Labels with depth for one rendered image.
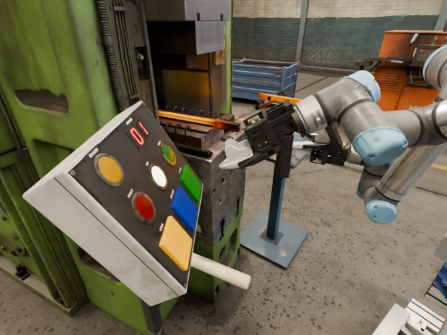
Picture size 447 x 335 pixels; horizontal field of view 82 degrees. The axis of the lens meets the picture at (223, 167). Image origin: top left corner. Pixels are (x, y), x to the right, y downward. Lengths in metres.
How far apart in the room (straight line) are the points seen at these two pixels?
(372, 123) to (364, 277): 1.48
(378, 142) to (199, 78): 0.98
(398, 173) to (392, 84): 3.50
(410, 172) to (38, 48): 1.11
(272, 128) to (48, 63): 0.71
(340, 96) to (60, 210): 0.52
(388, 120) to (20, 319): 1.85
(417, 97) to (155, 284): 4.11
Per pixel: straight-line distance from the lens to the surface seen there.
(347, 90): 0.57
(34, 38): 1.01
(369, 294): 1.85
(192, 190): 0.63
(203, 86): 1.33
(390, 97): 4.33
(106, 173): 0.42
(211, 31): 0.99
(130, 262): 0.45
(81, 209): 0.40
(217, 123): 1.05
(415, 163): 0.82
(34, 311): 1.89
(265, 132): 0.55
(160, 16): 0.91
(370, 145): 0.51
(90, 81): 0.78
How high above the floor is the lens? 1.36
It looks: 30 degrees down
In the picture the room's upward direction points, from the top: straight up
